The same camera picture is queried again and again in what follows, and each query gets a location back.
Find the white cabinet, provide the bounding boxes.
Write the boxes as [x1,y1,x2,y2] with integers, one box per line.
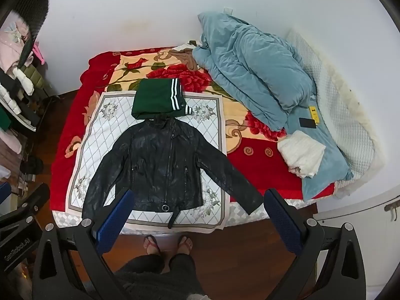
[312,187,400,300]

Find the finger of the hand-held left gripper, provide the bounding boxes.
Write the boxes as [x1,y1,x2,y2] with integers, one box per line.
[0,182,12,215]
[0,183,51,229]

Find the olive green garment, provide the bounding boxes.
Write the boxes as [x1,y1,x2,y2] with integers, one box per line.
[23,62,48,92]

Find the bright pink cloth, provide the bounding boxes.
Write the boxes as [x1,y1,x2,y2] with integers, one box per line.
[33,40,46,66]

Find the white quilted pad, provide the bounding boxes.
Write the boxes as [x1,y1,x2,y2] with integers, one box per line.
[285,28,387,199]

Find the green garment with white stripes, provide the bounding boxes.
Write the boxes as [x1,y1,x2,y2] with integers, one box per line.
[131,78,193,121]

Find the black phone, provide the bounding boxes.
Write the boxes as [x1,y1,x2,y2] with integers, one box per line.
[298,117,317,130]

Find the person's dark trousers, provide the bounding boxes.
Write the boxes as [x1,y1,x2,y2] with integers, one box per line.
[115,253,207,300]

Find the pale pink garment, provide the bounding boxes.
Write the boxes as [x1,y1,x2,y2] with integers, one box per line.
[0,15,36,71]

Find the white folded cloth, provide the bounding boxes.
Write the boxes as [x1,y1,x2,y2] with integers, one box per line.
[277,130,326,179]

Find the white puffer garment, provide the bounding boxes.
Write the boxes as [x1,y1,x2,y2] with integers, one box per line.
[12,65,36,96]

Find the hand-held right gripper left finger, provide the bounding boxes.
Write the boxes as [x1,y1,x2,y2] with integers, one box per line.
[32,188,136,300]

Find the dark bundle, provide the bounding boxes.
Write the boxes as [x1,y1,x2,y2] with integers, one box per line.
[21,155,45,176]

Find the metal cabinet handle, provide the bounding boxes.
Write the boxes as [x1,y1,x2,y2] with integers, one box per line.
[384,201,400,216]

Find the red floral blanket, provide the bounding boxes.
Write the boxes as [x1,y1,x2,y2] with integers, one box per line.
[50,41,336,214]

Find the black leather jacket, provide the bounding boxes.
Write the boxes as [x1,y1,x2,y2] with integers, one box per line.
[82,117,264,229]

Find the person's foot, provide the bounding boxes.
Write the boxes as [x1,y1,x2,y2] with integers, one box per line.
[170,235,195,259]
[143,234,163,257]

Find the person's left foot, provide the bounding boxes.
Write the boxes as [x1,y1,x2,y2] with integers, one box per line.
[143,234,163,257]

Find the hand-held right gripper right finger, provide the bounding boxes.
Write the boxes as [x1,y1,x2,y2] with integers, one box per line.
[263,188,367,300]

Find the person's right foot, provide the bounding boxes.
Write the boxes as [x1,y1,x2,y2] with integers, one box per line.
[170,235,195,259]

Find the white quilted floral mat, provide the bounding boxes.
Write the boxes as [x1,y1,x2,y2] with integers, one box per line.
[67,91,231,235]

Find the grey checked bed sheet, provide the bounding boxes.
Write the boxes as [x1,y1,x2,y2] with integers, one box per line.
[51,198,318,236]

